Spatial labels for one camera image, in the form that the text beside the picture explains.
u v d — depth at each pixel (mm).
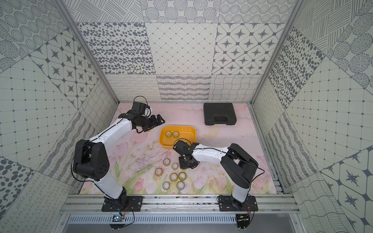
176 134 1009
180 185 800
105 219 701
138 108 724
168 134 1007
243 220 727
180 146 704
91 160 465
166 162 884
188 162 745
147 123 808
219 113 1084
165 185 800
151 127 830
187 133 1016
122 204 664
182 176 832
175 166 864
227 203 732
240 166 465
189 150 649
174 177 829
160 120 838
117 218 716
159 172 846
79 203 749
